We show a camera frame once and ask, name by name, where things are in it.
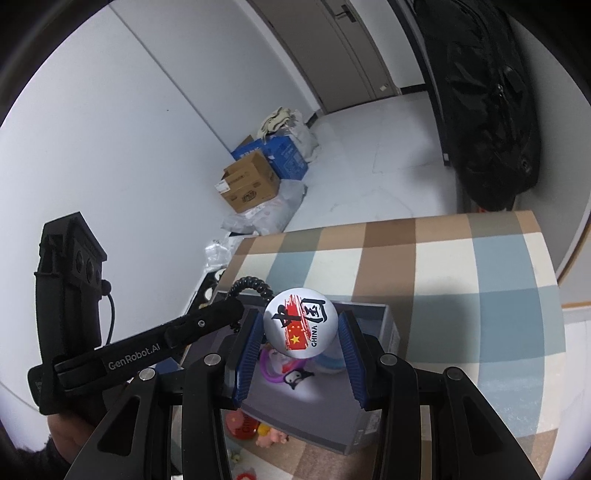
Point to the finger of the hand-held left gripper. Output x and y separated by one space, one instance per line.
207 321

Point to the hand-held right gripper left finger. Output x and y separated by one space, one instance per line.
244 364

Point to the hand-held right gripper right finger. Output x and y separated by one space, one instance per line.
353 364

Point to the black white cartoon charm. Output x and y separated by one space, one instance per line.
295 381

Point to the silver cardboard box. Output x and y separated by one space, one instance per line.
304 406

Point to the white round badge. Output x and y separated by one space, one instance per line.
298 323

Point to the red round badge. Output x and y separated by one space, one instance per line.
240 422

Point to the crumpled grey mail bag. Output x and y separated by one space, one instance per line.
219 254

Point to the pink figurine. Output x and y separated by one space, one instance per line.
272 436

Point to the large grey mail bag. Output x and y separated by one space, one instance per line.
268 210

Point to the checkered floor mat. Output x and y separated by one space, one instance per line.
461 277

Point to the brown cardboard box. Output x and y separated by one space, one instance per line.
249 184

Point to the blue cardboard box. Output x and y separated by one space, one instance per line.
281 154

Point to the white plastic bag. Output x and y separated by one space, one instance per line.
302 136

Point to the beige cloth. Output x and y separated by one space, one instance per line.
277 120

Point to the black folded metal rack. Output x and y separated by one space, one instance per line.
436 115

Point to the black backpack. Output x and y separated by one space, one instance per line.
489 92

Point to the grey entrance door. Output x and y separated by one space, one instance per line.
364 46

